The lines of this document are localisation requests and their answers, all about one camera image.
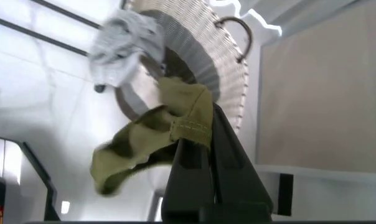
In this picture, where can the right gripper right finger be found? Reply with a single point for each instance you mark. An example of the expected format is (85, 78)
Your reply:
(237, 180)

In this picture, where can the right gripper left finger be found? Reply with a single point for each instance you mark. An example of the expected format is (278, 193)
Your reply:
(185, 183)

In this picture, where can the green printed shirt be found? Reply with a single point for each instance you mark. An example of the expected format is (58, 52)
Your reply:
(144, 140)

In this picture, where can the pale grey shorts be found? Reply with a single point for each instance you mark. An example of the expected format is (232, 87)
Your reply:
(122, 46)

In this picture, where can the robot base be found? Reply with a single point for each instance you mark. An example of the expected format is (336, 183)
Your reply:
(10, 161)

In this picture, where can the white laundry basket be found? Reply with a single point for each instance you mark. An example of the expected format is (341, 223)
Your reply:
(206, 37)

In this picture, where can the black clothes rack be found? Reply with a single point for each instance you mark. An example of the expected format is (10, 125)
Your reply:
(35, 34)

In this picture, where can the beige partition panel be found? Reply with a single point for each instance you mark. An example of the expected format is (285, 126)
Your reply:
(325, 99)

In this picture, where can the white curtain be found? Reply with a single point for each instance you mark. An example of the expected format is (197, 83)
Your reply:
(300, 9)

